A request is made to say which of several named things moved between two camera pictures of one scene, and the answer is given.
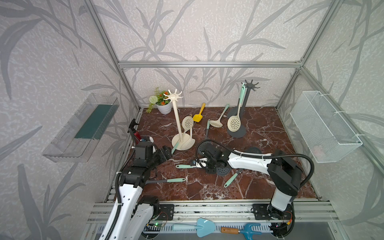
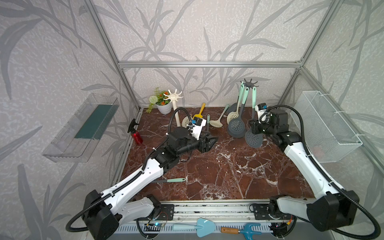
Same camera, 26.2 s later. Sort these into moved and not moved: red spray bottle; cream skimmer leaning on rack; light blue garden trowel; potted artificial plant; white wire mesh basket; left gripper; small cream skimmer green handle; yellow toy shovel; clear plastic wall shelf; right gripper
Moved: left gripper; right gripper
Not moved: yellow toy shovel; clear plastic wall shelf; red spray bottle; potted artificial plant; cream skimmer leaning on rack; light blue garden trowel; white wire mesh basket; small cream skimmer green handle
